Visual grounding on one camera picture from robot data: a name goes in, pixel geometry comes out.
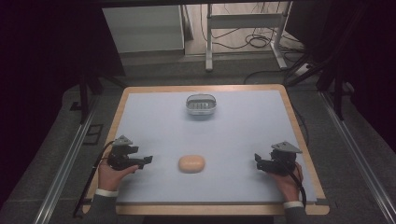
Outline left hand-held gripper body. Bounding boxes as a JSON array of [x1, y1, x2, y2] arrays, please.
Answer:
[[106, 134, 135, 172]]

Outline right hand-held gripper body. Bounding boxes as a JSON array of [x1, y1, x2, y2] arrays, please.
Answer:
[[263, 141, 304, 177]]

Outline tan bread roll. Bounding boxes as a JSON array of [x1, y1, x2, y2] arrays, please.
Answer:
[[177, 154, 206, 175]]

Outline person's left hand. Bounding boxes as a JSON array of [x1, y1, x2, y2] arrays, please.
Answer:
[[97, 154, 140, 191]]

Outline person's right hand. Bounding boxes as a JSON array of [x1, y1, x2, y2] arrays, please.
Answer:
[[268, 161, 304, 203]]

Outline light blue table mat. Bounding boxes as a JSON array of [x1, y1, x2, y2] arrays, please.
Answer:
[[115, 90, 318, 205]]

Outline wooden table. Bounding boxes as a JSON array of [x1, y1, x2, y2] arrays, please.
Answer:
[[81, 83, 331, 217]]

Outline black stand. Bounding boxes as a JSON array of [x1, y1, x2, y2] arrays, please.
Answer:
[[283, 52, 356, 121], [77, 73, 127, 126]]

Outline white power strip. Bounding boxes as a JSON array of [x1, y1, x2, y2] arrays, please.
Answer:
[[294, 63, 313, 77]]

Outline dark curtain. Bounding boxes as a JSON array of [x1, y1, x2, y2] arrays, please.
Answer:
[[0, 0, 127, 206], [285, 0, 396, 153]]

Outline white board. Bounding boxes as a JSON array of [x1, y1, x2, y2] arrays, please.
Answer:
[[102, 5, 186, 54]]

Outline white metal stand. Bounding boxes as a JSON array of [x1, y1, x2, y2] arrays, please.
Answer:
[[205, 2, 290, 73]]

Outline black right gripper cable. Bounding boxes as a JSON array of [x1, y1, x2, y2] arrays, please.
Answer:
[[275, 155, 308, 209]]

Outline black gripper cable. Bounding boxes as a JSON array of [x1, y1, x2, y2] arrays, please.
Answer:
[[72, 140, 117, 218], [275, 155, 308, 209]]

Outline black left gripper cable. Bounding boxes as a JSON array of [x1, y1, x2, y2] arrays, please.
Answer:
[[72, 140, 117, 218]]

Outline black floor frame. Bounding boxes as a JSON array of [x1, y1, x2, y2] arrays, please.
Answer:
[[81, 123, 105, 147]]

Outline metal floor rail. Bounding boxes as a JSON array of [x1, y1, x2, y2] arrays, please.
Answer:
[[318, 91, 396, 224], [32, 95, 101, 224]]

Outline black floor cables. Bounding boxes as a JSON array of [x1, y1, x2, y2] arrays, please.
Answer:
[[199, 2, 307, 85]]

